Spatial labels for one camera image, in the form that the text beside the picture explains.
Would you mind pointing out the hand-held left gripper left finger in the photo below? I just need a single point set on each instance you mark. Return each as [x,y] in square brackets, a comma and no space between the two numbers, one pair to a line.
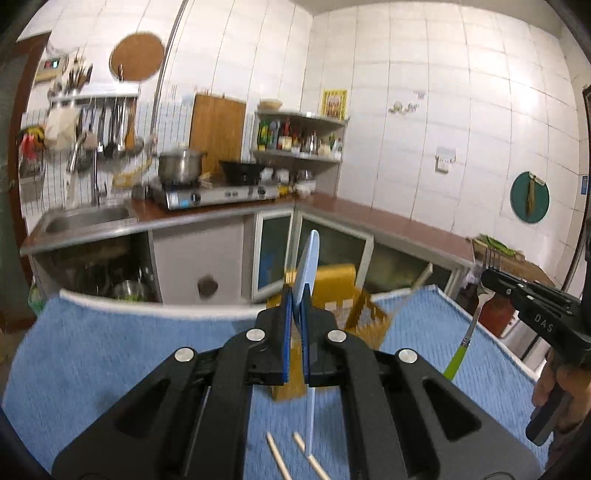
[287,332]

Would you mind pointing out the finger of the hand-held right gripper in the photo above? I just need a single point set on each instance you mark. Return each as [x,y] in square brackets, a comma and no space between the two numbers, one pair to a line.
[508,286]

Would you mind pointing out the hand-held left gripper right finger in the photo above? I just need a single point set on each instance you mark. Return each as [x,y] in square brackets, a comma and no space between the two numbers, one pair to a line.
[305,350]

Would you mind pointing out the yellow utensil holder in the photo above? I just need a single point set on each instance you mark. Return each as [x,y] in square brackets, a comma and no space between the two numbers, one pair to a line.
[334,281]

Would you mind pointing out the light blue plastic spoon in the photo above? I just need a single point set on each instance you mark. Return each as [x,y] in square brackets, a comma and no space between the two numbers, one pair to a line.
[308,263]

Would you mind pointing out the wooden chopstick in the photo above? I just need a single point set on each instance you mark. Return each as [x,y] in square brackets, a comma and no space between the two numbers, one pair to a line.
[318,467]
[278,457]

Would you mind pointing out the row of hanging cooking utensils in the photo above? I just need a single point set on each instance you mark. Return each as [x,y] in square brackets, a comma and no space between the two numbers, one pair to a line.
[115,129]

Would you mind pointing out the person's right hand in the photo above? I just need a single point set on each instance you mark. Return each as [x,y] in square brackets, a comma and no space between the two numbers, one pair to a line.
[542,385]

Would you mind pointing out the green vegetables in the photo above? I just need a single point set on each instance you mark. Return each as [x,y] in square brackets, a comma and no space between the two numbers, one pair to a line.
[496,243]

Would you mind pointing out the round green board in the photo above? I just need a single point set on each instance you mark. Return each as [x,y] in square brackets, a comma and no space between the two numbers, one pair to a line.
[519,198]

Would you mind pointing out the kitchen counter cabinet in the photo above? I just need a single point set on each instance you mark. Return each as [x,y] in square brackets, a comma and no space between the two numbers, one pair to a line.
[203,258]

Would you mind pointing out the steel gas stove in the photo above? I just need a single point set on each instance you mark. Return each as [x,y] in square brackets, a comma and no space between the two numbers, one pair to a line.
[217,196]

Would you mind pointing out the steel pot under sink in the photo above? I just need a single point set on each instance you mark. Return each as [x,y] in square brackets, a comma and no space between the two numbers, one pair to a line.
[129,290]

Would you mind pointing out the black wok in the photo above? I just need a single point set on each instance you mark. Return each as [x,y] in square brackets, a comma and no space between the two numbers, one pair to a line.
[239,171]

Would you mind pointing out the steel corner shelf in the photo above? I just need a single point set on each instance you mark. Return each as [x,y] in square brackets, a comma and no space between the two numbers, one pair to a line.
[295,157]

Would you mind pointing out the row of condiment bottles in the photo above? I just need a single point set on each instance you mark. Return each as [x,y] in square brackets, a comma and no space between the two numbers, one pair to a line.
[286,138]

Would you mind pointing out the steel cooking pot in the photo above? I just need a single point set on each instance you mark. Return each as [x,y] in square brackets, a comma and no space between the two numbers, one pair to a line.
[181,166]

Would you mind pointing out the blue towel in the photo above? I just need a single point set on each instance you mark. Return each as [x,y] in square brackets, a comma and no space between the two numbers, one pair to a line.
[92,369]

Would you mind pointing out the wooden cutting board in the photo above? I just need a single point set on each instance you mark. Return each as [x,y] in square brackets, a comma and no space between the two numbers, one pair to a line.
[217,131]

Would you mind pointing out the beige bowl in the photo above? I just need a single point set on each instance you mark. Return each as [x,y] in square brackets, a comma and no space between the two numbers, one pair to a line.
[271,105]

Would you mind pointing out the steel sink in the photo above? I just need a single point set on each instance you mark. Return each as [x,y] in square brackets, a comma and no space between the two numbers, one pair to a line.
[87,217]

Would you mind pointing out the steel faucet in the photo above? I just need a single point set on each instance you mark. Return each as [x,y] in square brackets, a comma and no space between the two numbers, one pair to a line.
[95,175]

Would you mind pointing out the steel water pipe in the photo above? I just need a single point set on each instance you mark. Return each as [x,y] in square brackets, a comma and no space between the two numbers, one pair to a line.
[161,69]

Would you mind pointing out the white hanging cloth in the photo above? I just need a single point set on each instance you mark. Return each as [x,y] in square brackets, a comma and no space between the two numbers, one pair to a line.
[60,127]

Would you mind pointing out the dark brown glass door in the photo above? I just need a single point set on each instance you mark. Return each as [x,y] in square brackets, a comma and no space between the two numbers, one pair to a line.
[18,184]

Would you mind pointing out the steel cutlery cup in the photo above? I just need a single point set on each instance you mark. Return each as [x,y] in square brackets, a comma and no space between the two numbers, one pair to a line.
[78,76]

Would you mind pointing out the decorative wall hooks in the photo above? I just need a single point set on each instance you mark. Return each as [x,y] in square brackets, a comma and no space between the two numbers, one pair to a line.
[406,107]

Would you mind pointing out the yellow wall picture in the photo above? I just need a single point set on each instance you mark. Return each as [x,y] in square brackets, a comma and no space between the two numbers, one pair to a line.
[334,104]

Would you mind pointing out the steel wall rack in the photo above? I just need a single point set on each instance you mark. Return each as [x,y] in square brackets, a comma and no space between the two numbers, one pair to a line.
[97,92]

